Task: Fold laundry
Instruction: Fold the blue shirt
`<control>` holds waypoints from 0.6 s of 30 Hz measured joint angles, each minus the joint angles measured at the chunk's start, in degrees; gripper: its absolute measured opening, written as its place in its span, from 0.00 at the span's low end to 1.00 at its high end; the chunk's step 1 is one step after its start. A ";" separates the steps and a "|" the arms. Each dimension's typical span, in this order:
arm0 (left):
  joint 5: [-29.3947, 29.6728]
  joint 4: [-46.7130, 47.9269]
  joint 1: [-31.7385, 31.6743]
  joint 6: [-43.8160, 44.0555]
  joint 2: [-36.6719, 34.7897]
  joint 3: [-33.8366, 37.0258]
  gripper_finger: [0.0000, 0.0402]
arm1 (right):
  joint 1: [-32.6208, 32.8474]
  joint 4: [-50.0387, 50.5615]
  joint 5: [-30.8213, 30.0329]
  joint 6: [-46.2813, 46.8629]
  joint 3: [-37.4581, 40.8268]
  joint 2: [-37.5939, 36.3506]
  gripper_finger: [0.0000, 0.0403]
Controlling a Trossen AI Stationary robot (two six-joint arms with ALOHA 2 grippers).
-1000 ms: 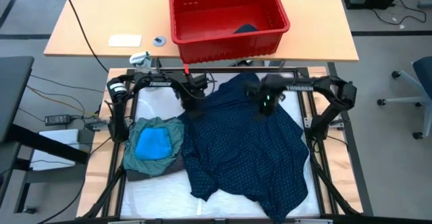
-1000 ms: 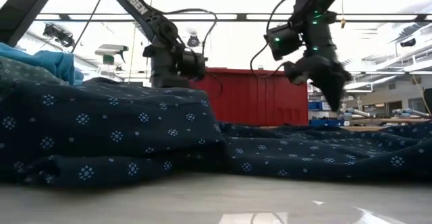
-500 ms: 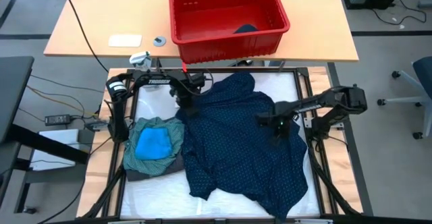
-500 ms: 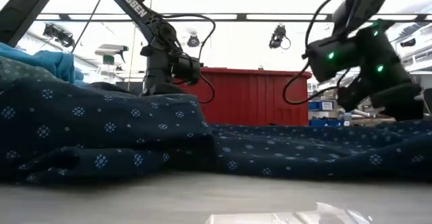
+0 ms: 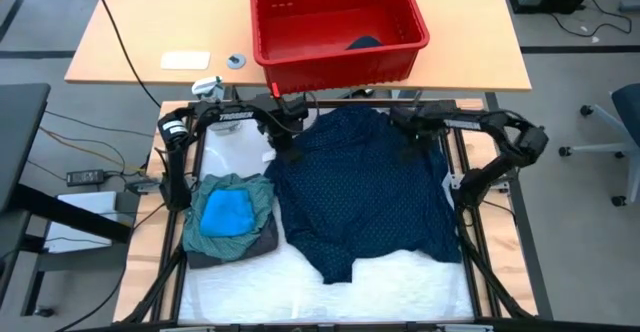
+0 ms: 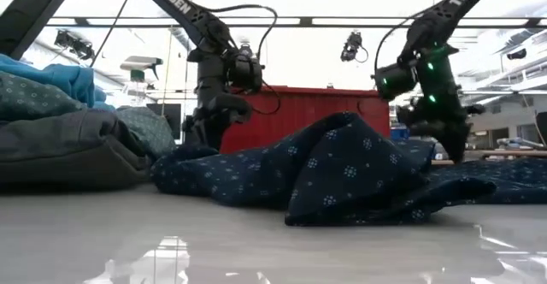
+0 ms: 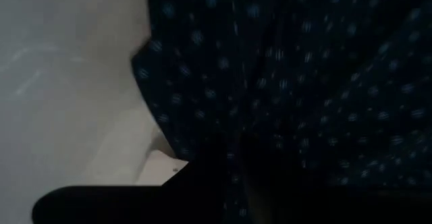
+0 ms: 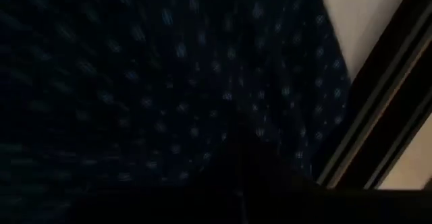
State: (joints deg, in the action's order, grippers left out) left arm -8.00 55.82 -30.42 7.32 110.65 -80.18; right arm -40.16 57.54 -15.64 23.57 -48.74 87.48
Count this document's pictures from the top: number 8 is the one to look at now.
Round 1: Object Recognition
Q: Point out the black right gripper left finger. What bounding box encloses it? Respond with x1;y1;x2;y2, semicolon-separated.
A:
198;142;242;191

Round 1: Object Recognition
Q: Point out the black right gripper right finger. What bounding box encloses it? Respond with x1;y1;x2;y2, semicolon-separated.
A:
241;144;325;191

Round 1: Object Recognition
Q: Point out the navy dotted garment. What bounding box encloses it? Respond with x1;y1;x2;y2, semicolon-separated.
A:
0;0;352;191

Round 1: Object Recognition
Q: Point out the black aluminium frame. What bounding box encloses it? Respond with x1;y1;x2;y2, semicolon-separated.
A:
312;0;432;190

